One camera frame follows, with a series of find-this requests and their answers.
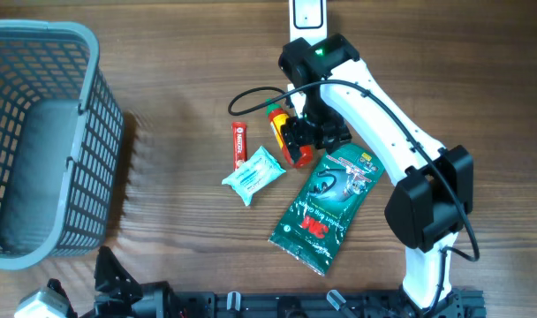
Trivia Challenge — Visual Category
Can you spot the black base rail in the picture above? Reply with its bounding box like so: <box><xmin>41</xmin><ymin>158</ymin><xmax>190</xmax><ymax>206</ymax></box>
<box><xmin>173</xmin><ymin>289</ymin><xmax>488</xmax><ymax>318</ymax></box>

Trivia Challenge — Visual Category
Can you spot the mint green wipes packet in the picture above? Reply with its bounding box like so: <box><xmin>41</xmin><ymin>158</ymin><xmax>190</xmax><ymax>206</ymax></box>
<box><xmin>222</xmin><ymin>146</ymin><xmax>286</xmax><ymax>206</ymax></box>

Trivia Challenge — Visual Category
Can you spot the white barcode scanner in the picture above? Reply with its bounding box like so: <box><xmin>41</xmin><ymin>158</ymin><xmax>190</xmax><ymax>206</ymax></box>
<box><xmin>289</xmin><ymin>0</ymin><xmax>328</xmax><ymax>45</ymax></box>

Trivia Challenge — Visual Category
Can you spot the red Nescafe stick sachet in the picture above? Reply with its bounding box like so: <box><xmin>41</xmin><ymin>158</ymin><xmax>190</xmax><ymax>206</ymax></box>
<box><xmin>231</xmin><ymin>122</ymin><xmax>247</xmax><ymax>170</ymax></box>

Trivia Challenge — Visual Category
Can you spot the red sauce bottle green cap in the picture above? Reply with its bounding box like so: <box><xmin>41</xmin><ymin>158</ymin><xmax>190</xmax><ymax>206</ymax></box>
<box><xmin>266</xmin><ymin>103</ymin><xmax>313</xmax><ymax>169</ymax></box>

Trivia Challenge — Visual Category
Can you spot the grey plastic shopping basket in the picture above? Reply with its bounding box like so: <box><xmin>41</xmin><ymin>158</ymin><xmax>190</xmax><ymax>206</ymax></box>
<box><xmin>0</xmin><ymin>19</ymin><xmax>125</xmax><ymax>270</ymax></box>

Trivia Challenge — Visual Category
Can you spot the green 3M gloves packet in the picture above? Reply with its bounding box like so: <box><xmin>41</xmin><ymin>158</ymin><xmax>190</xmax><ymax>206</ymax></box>
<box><xmin>268</xmin><ymin>144</ymin><xmax>385</xmax><ymax>276</ymax></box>

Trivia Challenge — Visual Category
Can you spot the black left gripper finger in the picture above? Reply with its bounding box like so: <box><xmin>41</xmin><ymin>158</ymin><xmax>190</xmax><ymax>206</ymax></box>
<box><xmin>95</xmin><ymin>246</ymin><xmax>143</xmax><ymax>304</ymax></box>
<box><xmin>47</xmin><ymin>278</ymin><xmax>78</xmax><ymax>318</ymax></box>

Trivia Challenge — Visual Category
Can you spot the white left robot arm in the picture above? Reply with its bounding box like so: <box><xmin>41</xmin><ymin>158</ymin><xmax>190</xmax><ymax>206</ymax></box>
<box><xmin>47</xmin><ymin>246</ymin><xmax>183</xmax><ymax>318</ymax></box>

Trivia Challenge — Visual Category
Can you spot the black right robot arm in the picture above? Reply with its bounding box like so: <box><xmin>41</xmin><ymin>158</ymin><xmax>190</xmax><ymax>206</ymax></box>
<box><xmin>278</xmin><ymin>34</ymin><xmax>480</xmax><ymax>314</ymax></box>

